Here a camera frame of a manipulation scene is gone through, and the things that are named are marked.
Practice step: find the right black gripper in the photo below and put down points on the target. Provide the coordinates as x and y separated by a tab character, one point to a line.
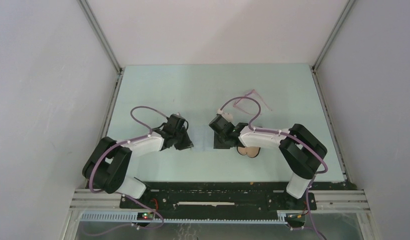
217	145

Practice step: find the grey cable duct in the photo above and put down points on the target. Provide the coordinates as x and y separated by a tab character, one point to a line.
135	217

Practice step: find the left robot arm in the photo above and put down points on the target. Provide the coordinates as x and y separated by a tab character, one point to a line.
106	169

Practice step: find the black glasses case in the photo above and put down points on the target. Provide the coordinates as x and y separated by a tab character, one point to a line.
250	152

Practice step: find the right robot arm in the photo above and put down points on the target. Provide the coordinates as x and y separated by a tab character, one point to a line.
303	152

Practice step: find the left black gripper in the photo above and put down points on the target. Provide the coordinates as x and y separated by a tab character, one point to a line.
187	143

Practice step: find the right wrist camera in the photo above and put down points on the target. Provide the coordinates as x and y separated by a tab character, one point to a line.
227	116

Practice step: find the light blue cleaning cloth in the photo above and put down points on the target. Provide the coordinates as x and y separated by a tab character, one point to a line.
202	138

